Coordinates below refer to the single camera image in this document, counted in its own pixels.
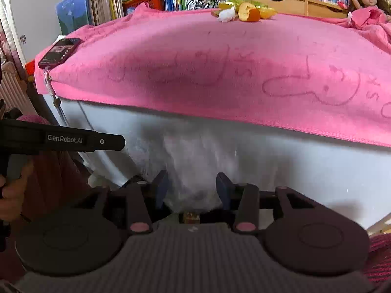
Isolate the person's maroon knit clothing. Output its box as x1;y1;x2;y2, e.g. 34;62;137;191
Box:
0;114;391;288

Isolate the fruit peel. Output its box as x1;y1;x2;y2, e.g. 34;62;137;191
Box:
237;2;261;23

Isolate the white radiator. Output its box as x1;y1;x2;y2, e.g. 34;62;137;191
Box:
0;62;36;115

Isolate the white phone strap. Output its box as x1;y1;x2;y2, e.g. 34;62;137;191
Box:
44;67;66;123

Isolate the green yellow snack packet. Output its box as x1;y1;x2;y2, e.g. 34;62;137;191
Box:
212;0;277;19

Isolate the miniature black bicycle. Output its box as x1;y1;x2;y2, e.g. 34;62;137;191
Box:
186;0;227;11

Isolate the red plastic crate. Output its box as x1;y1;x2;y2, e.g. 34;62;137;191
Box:
122;0;166;16

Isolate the row of large hardcover books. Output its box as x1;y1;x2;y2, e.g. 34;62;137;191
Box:
55;0;124;36

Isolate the dark smartphone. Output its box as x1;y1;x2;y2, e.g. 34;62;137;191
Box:
38;37;82;69

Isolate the white table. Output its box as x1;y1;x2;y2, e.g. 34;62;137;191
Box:
42;94;391;230

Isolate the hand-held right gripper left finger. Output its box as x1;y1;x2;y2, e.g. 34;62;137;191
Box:
76;170;170;235

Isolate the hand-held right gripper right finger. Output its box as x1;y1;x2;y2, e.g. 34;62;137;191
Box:
215;172;319;234

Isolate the person's left hand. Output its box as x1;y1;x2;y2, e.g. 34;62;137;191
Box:
0;159;35;222

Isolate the white translucent plastic bag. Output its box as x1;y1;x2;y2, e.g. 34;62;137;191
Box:
161;125;242;215

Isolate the white crumpled tissue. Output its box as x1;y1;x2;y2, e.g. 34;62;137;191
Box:
217;6;237;23

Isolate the pink rabbit print blanket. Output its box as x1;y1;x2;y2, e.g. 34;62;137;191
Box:
34;3;391;148

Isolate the wooden drawer box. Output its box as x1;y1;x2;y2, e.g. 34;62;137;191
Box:
246;0;349;19

